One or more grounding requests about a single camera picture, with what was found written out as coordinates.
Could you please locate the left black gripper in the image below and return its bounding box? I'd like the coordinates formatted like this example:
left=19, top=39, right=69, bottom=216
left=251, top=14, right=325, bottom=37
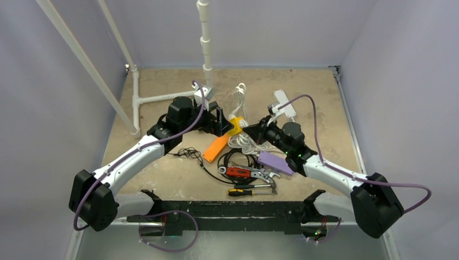
left=180, top=99, right=233, bottom=137

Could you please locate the yellow cube socket adapter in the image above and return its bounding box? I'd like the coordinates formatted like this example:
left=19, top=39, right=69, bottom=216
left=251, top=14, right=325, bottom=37
left=227, top=116, right=244, bottom=136

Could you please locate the white cord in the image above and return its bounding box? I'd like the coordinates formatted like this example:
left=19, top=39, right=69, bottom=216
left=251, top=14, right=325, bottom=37
left=228, top=83, right=279, bottom=155

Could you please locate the orange power strip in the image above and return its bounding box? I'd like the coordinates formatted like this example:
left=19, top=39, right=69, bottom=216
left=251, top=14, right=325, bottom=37
left=203, top=134, right=230, bottom=163

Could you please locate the purple power strip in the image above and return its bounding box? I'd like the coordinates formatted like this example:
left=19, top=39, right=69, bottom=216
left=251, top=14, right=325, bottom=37
left=257, top=151, right=295, bottom=176

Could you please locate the white power strip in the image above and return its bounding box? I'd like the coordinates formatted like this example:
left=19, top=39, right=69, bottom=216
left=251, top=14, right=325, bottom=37
left=273, top=90, right=297, bottom=121

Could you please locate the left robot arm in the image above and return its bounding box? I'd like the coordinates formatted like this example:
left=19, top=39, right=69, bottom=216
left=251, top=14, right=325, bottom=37
left=69, top=96, right=233, bottom=231

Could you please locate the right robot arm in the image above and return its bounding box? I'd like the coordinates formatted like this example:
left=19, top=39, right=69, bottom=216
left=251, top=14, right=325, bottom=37
left=242, top=116, right=404, bottom=238

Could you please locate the red adjustable wrench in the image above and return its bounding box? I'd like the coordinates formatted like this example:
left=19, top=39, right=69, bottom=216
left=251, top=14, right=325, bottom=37
left=218, top=163, right=281, bottom=183

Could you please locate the small claw hammer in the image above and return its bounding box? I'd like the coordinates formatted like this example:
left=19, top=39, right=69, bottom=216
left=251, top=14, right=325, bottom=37
left=233, top=179, right=277, bottom=194

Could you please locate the yellow black screwdriver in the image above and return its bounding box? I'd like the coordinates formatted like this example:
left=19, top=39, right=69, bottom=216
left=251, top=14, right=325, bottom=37
left=227, top=188, right=275, bottom=197

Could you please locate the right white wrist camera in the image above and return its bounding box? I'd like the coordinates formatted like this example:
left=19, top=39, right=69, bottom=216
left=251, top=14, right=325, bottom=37
left=267, top=102, right=285, bottom=119

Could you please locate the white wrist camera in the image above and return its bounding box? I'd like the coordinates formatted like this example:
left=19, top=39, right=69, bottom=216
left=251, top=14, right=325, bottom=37
left=267, top=102, right=285, bottom=119
left=193, top=84, right=214, bottom=105

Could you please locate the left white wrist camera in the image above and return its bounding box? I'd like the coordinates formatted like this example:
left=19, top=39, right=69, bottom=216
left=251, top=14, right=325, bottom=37
left=193, top=84, right=214, bottom=105

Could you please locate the thin black wire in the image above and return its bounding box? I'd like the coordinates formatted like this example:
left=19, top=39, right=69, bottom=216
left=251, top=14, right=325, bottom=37
left=168, top=146, right=205, bottom=162

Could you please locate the black coiled cable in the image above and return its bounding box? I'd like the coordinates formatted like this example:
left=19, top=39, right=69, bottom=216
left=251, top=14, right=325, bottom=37
left=200, top=147, right=265, bottom=185

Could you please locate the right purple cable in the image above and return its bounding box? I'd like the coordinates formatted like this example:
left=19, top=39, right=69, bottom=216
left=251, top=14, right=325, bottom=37
left=278, top=94, right=432, bottom=216

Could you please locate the purple cable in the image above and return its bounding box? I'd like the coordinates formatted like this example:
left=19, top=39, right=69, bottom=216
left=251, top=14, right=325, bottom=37
left=73, top=80, right=207, bottom=232
left=278, top=94, right=432, bottom=216

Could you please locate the aluminium rail frame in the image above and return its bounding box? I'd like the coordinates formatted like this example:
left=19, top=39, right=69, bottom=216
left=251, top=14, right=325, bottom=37
left=74, top=66, right=392, bottom=227

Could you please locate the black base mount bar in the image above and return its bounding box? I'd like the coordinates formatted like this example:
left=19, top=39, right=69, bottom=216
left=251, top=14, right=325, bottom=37
left=127, top=191, right=338, bottom=239

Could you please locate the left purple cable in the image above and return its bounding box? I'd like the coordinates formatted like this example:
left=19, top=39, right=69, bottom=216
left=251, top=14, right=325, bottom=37
left=73, top=80, right=207, bottom=232

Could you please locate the white PVC pipe frame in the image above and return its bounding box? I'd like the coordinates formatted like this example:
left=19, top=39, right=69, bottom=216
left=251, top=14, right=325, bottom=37
left=36, top=1, right=213, bottom=138

